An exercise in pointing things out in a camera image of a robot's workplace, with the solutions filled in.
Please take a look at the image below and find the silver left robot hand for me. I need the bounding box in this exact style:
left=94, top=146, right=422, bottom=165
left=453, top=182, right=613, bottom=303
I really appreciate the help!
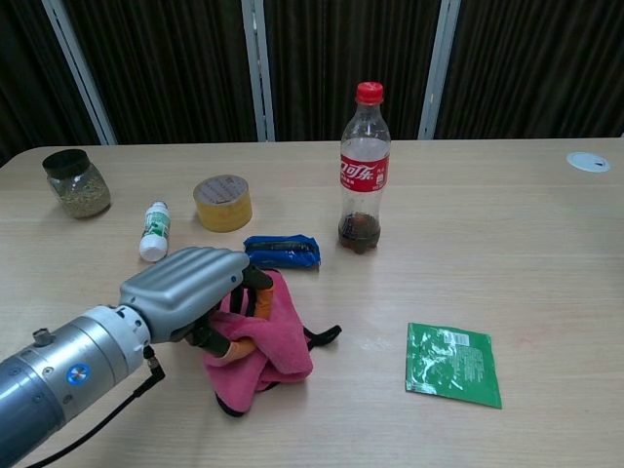
left=118, top=246, right=275, bottom=362

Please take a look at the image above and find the pink cloth with black trim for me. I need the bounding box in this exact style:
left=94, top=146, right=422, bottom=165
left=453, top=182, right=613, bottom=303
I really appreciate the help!
left=202, top=269, right=342, bottom=418

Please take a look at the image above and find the blue snack packet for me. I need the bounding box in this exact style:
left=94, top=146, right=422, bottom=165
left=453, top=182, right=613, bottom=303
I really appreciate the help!
left=242, top=234, right=322, bottom=269

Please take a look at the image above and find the small white green-labelled bottle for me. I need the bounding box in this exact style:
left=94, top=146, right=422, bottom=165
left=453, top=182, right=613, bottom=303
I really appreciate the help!
left=138, top=201, right=172, bottom=264

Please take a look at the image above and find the yellow tape roll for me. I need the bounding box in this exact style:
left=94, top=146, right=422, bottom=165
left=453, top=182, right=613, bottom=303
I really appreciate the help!
left=192, top=174, right=254, bottom=233

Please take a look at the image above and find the glass jar with black lid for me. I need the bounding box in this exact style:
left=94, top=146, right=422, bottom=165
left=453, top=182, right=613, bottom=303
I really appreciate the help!
left=41, top=149, right=112, bottom=219

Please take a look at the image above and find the cola bottle with red cap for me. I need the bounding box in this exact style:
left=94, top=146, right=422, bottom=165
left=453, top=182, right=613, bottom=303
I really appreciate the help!
left=336, top=81, right=393, bottom=256

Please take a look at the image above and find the green foil sachet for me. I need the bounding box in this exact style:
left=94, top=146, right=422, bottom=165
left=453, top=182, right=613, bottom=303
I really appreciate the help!
left=405, top=322, right=503, bottom=410

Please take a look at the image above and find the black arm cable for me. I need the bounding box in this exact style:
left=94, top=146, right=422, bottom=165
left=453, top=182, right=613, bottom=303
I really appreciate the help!
left=24, top=344, right=167, bottom=468

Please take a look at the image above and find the grey metal partition post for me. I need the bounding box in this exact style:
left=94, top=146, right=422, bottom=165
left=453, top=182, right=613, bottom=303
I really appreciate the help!
left=417, top=0, right=462, bottom=141
left=41, top=0, right=119, bottom=146
left=241, top=0, right=277, bottom=143

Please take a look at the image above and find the white round cable grommet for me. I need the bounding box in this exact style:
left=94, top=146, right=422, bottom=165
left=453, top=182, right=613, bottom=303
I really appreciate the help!
left=565, top=151, right=611, bottom=174

